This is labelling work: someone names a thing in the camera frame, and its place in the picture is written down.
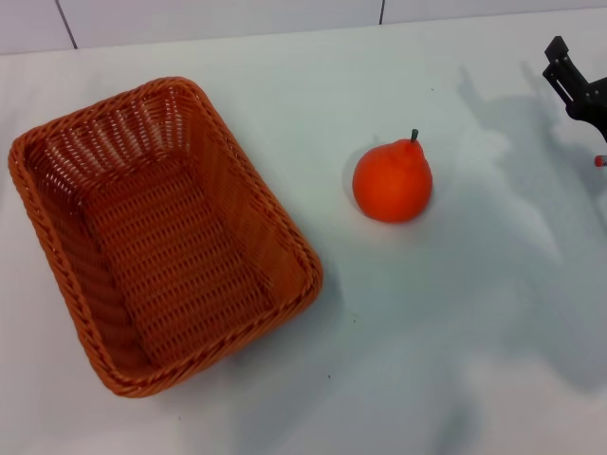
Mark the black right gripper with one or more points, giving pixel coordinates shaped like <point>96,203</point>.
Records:
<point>595,106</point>

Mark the orange toy pear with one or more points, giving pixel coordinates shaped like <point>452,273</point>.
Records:
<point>391,182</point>

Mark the orange woven rectangular basket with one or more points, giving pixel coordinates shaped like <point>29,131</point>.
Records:
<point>189,246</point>

